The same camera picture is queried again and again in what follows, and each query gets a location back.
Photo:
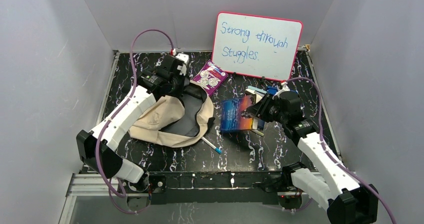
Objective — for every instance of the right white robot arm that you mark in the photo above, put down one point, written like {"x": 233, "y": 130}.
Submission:
{"x": 345, "y": 199}

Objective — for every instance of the beige canvas backpack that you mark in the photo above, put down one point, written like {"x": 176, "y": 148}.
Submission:
{"x": 176, "y": 122}

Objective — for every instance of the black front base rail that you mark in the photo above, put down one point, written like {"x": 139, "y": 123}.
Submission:
{"x": 264, "y": 187}

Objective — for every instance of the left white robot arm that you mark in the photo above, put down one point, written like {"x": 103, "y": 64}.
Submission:
{"x": 97, "y": 147}

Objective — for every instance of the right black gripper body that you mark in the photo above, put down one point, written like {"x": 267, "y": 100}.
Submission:
{"x": 269, "y": 110}

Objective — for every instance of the pink framed whiteboard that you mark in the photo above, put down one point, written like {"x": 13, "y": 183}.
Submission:
{"x": 257, "y": 46}

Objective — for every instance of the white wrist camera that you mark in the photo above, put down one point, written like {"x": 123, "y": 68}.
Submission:
{"x": 281, "y": 87}
{"x": 182, "y": 63}

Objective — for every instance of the white marker blue cap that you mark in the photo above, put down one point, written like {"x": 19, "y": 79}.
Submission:
{"x": 211, "y": 145}

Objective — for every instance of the blue black stapler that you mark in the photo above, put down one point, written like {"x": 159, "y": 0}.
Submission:
{"x": 272, "y": 90}

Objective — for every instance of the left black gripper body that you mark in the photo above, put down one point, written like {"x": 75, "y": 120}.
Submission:
{"x": 180, "y": 85}

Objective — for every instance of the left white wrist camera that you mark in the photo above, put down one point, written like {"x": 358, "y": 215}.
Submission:
{"x": 182, "y": 63}

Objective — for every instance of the light blue white stapler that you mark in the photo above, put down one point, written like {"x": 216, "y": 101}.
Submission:
{"x": 259, "y": 93}

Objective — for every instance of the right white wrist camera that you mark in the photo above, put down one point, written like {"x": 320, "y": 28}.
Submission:
{"x": 281, "y": 87}

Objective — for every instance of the purple colouring book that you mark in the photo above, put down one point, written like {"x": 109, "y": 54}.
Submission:
{"x": 210, "y": 77}

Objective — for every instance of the Jane Eyre paperback book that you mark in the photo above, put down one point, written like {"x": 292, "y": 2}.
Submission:
{"x": 234, "y": 115}

